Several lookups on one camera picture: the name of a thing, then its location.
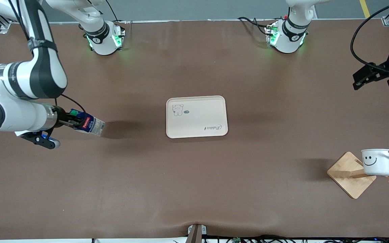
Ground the black arm base cable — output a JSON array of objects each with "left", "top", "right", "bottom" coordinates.
[
  {"left": 105, "top": 0, "right": 128, "bottom": 25},
  {"left": 237, "top": 16, "right": 273, "bottom": 36}
]

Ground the blue milk carton green cap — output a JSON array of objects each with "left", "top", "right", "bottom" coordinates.
[{"left": 70, "top": 108, "right": 106, "bottom": 137}]

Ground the black left arm base cable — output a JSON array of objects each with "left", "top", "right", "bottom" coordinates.
[{"left": 237, "top": 16, "right": 273, "bottom": 36}]

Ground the white smiley cup black handle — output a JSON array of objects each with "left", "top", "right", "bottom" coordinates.
[{"left": 361, "top": 148, "right": 389, "bottom": 177}]

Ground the black right arm base cable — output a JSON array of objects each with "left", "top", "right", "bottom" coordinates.
[{"left": 105, "top": 0, "right": 128, "bottom": 25}]

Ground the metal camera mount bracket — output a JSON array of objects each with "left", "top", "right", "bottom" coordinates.
[{"left": 187, "top": 223, "right": 208, "bottom": 243}]

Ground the brown table mat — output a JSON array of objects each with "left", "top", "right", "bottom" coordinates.
[{"left": 0, "top": 19, "right": 389, "bottom": 241}]

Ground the wooden cup rack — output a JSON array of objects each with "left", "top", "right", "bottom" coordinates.
[{"left": 327, "top": 150, "right": 389, "bottom": 199}]

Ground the beige plastic tray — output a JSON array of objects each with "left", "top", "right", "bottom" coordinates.
[{"left": 166, "top": 96, "right": 229, "bottom": 139}]

